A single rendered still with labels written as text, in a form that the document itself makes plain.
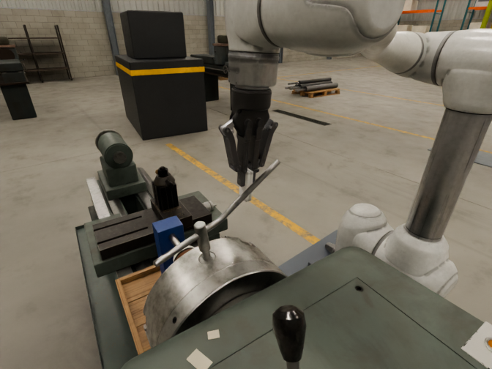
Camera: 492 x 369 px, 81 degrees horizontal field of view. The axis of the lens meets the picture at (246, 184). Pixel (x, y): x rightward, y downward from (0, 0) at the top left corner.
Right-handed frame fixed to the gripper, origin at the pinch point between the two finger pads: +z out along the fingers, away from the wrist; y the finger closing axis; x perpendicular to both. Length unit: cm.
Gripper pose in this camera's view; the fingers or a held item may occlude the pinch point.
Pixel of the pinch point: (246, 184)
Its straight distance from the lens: 62.2
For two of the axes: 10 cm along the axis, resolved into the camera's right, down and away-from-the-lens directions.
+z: -0.5, 9.0, 4.4
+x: 5.4, 4.0, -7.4
